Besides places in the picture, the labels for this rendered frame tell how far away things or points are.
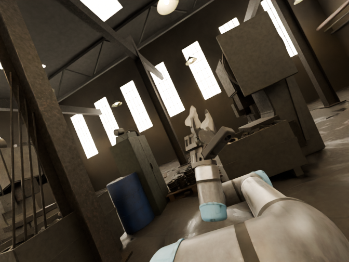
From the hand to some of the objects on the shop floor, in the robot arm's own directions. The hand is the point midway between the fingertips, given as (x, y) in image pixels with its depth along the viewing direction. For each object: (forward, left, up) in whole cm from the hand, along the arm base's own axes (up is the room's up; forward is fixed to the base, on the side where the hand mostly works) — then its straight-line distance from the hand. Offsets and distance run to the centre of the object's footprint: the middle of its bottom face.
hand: (200, 109), depth 58 cm
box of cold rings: (+15, +220, -125) cm, 253 cm away
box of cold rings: (-248, +71, -121) cm, 286 cm away
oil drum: (-207, +175, -125) cm, 299 cm away
